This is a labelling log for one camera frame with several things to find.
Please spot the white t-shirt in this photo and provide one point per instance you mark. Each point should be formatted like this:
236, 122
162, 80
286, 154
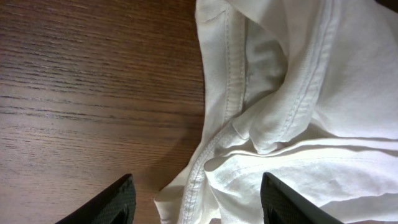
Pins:
305, 90

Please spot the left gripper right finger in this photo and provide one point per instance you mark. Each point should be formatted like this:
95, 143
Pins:
283, 205

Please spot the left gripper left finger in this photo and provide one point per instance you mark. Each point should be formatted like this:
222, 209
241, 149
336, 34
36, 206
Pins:
114, 205

